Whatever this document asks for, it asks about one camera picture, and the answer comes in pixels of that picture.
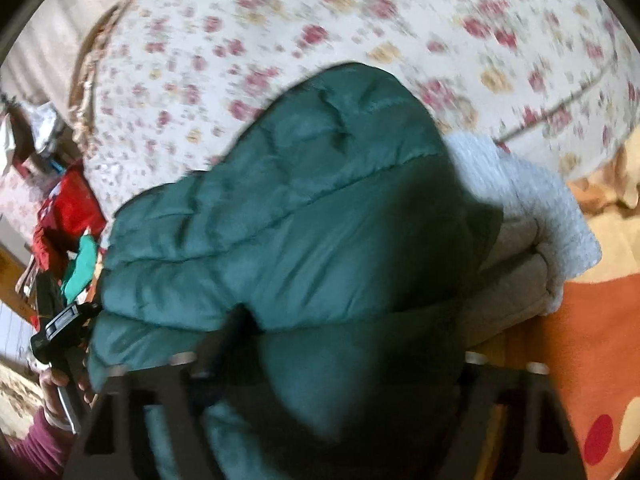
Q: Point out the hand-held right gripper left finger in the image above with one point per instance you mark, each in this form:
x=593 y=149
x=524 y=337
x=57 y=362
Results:
x=220 y=345

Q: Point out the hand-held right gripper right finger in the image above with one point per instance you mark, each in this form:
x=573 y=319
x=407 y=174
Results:
x=482 y=390

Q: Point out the green puffer jacket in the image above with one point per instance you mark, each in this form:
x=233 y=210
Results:
x=300 y=230

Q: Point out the person's left forearm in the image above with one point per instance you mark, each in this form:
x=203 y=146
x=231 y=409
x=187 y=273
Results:
x=35 y=452

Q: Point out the person's left hand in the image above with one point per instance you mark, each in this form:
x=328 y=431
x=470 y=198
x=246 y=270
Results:
x=52 y=400

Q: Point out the teal green cloth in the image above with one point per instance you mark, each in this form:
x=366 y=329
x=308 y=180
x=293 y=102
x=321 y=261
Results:
x=80 y=270

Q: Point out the wooden furniture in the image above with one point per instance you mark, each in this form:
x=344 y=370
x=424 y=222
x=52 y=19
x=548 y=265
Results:
x=15 y=275

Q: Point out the red cloth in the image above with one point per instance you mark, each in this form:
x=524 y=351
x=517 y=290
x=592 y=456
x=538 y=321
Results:
x=67 y=215

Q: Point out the orange yellow printed blanket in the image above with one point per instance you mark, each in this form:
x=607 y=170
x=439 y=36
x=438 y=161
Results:
x=600 y=335

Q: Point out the pink floral cloth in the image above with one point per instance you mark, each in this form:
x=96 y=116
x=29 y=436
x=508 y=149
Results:
x=22 y=205

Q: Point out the grey fleece sweater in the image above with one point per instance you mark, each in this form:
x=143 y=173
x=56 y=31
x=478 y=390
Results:
x=530 y=240

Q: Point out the shiny grey bag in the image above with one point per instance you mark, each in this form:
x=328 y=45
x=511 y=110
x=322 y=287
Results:
x=45 y=127

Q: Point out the beige fringed cloth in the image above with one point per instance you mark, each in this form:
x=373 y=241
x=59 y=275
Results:
x=55 y=45

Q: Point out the floral quilt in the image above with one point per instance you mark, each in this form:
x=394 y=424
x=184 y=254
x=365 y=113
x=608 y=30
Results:
x=350 y=35

